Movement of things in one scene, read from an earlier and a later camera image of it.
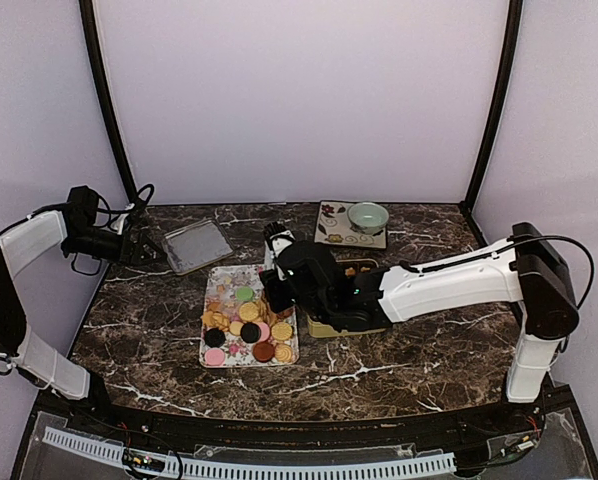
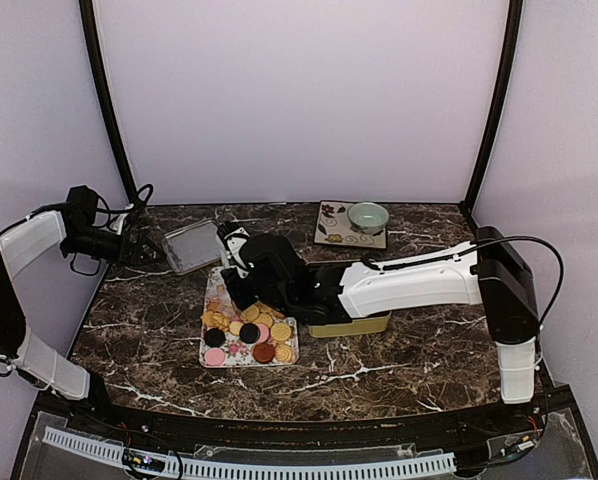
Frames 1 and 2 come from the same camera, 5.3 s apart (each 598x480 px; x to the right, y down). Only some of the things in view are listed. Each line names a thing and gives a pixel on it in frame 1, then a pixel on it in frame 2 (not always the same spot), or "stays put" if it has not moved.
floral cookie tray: x=238 y=326 stays put
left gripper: x=134 y=258 stays put
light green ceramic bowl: x=367 y=217 stays put
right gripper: x=276 y=302 to x=241 y=299
